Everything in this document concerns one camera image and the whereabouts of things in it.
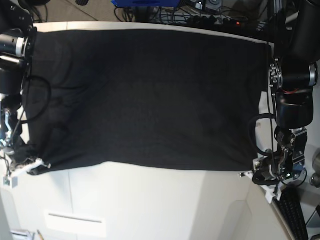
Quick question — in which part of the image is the metal cylinder stand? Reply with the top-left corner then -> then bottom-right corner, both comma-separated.
309,150 -> 320,189

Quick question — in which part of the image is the black keyboard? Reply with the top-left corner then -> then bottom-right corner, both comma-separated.
275,187 -> 309,240

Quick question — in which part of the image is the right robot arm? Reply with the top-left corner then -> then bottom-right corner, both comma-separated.
0,0 -> 52,181

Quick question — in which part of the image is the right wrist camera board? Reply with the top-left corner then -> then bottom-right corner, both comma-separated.
2,176 -> 18,189

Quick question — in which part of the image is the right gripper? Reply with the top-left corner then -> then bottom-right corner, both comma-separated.
0,139 -> 51,178

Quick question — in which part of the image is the black t-shirt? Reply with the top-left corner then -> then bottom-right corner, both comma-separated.
29,30 -> 267,172

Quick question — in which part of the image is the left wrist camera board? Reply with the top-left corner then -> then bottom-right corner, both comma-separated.
262,185 -> 282,204

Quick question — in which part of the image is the blue box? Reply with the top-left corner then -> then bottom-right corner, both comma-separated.
111,0 -> 181,8

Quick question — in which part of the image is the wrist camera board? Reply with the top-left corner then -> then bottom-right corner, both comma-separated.
2,176 -> 18,189
262,185 -> 282,204

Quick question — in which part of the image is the beige divider panel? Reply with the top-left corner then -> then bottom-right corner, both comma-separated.
246,183 -> 294,240

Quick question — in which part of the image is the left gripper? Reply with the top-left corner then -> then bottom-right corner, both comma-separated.
239,149 -> 308,188

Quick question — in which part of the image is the black power strip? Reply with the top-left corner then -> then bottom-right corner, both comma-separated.
187,14 -> 249,27

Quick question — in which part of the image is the pencil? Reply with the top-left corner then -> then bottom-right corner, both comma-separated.
37,230 -> 44,240

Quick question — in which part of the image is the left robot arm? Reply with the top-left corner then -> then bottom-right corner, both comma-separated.
248,0 -> 320,186

